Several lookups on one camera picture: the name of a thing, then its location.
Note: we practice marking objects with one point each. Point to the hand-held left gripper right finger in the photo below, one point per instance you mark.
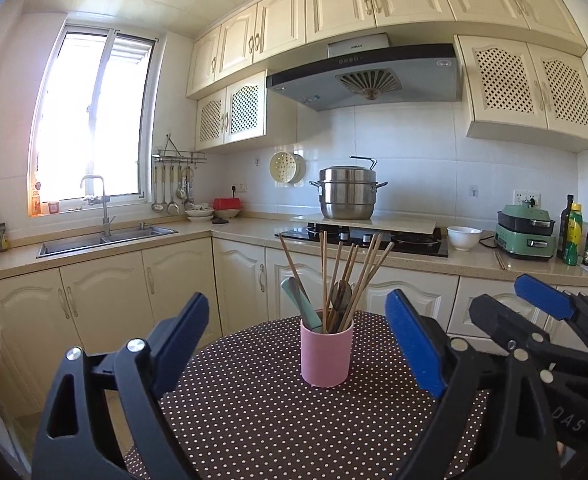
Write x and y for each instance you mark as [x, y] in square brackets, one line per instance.
[416, 340]

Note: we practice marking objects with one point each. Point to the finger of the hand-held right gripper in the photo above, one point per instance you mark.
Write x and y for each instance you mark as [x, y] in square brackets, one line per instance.
[494, 315]
[544, 295]

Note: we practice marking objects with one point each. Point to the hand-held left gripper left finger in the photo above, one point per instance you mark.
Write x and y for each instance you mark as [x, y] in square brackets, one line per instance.
[181, 340]

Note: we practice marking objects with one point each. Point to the metal spoon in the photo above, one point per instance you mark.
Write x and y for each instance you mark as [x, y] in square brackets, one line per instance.
[342, 294]

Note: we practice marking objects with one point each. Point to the pink cup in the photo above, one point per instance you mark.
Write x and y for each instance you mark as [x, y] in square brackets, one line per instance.
[326, 360]

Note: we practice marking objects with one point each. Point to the bunch of wooden chopsticks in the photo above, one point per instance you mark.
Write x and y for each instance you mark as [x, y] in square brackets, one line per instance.
[324, 270]

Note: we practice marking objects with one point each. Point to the teal knife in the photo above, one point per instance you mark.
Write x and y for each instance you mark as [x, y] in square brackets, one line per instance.
[299, 305]

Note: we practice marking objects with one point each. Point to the row of hanging steel utensils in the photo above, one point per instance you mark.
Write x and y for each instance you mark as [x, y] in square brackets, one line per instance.
[158, 206]

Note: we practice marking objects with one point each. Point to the green electric cooker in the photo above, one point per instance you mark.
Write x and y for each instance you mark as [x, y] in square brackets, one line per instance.
[524, 245]

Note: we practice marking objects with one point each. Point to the cream lower cabinets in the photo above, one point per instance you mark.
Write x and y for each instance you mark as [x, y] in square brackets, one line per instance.
[184, 285]

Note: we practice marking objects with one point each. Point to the cream cabinets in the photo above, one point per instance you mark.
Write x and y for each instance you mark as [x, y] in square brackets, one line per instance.
[344, 5]
[184, 285]

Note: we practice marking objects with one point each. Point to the brown chopstick pair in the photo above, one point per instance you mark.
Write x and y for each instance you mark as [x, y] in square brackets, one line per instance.
[500, 260]

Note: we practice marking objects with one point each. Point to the green yellow bottle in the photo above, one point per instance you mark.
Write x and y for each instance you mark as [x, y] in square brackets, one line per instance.
[572, 240]

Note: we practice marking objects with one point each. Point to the black gas cooktop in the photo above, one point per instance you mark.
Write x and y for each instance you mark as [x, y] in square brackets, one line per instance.
[424, 247]

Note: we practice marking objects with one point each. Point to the dark olive oil bottle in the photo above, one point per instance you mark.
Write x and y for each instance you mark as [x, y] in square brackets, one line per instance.
[568, 205]

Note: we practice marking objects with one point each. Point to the beige kitchen countertop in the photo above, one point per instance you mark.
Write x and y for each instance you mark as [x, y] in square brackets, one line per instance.
[244, 232]

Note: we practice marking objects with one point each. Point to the stack of white plates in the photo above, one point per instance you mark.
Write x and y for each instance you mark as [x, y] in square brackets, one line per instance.
[199, 215]

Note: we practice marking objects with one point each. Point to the brown polka dot tablecloth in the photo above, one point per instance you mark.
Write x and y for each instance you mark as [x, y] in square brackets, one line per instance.
[274, 435]

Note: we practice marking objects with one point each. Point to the shallow white bowl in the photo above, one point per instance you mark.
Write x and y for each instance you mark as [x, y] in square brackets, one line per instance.
[227, 214]

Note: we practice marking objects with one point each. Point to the steel double sink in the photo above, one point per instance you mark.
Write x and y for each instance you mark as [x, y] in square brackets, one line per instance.
[74, 247]

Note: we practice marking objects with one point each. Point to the red container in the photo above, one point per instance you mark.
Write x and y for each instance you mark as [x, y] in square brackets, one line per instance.
[227, 203]

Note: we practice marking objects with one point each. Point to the steel faucet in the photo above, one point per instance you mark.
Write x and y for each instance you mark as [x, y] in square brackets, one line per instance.
[105, 210]

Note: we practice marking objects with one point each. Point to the stainless steel steamer pot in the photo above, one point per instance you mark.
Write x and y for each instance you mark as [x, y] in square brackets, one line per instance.
[346, 197]

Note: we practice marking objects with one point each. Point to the small cup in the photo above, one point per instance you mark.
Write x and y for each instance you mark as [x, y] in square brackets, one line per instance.
[53, 208]

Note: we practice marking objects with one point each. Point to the wide cream lattice door cabinet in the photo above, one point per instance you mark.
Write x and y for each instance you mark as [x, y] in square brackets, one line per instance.
[531, 105]

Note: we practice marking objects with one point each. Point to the orange bottle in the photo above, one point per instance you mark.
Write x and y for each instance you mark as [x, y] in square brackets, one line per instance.
[35, 205]

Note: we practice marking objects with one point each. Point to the cream perforated steamer plate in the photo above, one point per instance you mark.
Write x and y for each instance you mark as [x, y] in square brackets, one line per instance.
[281, 166]

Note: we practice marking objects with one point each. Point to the small dark jar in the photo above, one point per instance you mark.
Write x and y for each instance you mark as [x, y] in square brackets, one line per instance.
[1, 239]

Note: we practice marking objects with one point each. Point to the white round plate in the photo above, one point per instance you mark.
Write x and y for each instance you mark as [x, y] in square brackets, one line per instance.
[301, 167]

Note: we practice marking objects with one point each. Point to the sliding window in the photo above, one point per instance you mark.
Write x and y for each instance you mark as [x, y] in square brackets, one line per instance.
[74, 125]

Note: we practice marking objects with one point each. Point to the narrow cream lattice door cabinet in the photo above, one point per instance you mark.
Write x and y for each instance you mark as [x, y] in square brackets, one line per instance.
[281, 120]

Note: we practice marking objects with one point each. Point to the grey range hood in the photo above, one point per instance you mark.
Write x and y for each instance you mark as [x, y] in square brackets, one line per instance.
[314, 90]

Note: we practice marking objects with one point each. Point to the cream upper cabinets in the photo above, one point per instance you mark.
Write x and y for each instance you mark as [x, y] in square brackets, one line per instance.
[344, 5]

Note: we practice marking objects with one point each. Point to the white wall outlet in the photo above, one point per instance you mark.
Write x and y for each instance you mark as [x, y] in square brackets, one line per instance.
[238, 189]
[521, 196]

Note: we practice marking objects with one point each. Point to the metal wall utensil rack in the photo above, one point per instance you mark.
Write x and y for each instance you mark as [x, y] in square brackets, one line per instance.
[179, 157]

